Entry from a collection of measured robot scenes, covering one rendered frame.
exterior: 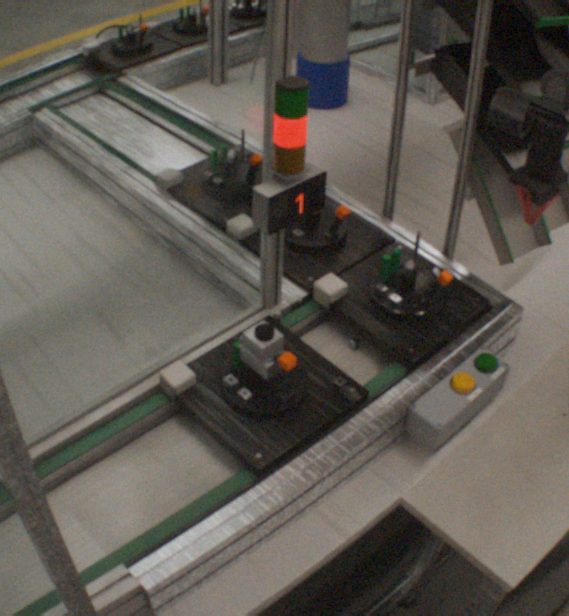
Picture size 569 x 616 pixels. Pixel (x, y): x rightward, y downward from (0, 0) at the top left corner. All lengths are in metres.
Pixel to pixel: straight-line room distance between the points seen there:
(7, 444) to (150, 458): 0.62
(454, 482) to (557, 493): 0.20
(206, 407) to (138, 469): 0.15
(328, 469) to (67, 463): 0.41
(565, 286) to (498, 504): 0.64
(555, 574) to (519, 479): 0.99
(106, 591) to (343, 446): 0.44
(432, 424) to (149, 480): 0.46
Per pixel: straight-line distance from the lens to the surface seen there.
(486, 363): 1.38
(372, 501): 1.29
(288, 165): 1.21
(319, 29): 2.18
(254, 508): 1.15
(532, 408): 1.49
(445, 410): 1.30
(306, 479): 1.18
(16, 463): 0.69
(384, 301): 1.42
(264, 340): 1.19
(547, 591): 2.29
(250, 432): 1.22
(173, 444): 1.28
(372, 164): 2.04
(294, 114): 1.17
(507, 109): 1.18
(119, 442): 1.29
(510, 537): 1.30
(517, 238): 1.61
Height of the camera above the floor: 1.92
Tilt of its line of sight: 42 degrees down
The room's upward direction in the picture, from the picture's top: 3 degrees clockwise
